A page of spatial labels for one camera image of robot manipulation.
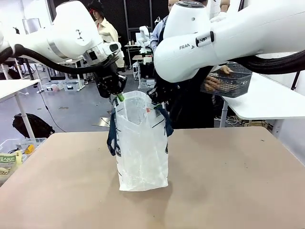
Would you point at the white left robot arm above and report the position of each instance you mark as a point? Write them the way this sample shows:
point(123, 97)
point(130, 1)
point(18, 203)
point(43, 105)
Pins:
point(69, 31)

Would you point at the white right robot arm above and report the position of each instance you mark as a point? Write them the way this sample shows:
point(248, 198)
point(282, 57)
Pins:
point(238, 31)

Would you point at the small yellow packet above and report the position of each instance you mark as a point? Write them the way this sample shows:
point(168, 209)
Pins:
point(29, 149)

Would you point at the person in black clothes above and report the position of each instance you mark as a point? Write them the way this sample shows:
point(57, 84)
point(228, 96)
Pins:
point(190, 112)

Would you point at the clear plastic storage bin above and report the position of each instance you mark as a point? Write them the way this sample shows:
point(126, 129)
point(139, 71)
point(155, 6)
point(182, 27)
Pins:
point(14, 143)

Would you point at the person's left hand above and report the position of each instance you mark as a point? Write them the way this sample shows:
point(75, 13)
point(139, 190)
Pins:
point(226, 69)

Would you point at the grey plastic lattice basket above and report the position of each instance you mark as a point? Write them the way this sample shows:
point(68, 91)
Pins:
point(236, 83)

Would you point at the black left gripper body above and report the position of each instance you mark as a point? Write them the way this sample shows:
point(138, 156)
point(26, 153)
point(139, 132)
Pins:
point(109, 82)

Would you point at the metal plate on floor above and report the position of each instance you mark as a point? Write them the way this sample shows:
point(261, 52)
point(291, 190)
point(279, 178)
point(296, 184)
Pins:
point(101, 122)

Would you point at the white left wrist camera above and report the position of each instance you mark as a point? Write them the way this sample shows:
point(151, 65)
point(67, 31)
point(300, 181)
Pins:
point(112, 48)

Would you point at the white crate on floor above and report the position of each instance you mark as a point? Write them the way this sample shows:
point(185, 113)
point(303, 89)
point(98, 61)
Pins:
point(146, 84)

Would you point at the clear floor bin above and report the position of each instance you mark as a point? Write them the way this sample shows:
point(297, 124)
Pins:
point(53, 86)
point(72, 86)

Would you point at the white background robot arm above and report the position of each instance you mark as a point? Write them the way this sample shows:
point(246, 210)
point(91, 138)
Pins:
point(145, 35)

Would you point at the white table with rounded corner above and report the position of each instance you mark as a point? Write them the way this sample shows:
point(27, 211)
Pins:
point(262, 100)

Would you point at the white plastic shopping bag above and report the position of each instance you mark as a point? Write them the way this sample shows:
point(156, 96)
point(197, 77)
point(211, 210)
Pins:
point(140, 155)

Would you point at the black slanted stand pole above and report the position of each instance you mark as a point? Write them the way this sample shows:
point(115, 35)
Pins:
point(295, 80)

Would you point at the white table with round leg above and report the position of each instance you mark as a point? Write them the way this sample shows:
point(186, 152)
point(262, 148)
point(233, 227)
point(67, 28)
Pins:
point(14, 87)

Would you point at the person's right hand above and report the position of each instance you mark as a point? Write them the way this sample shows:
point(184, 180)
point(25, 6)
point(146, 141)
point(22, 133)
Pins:
point(212, 84)

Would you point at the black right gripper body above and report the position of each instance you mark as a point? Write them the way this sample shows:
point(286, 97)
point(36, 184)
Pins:
point(164, 93)

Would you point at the person in blue shirt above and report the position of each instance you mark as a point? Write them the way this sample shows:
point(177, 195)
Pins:
point(157, 35)

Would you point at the mannequin with cream jacket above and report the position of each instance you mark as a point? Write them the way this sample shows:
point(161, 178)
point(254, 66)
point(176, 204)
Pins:
point(107, 29)

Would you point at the black backpack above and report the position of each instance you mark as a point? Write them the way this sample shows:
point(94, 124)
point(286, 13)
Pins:
point(33, 125)

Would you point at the cream green snack package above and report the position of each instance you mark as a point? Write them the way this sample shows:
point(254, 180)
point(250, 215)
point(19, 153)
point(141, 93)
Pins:
point(9, 160)
point(4, 173)

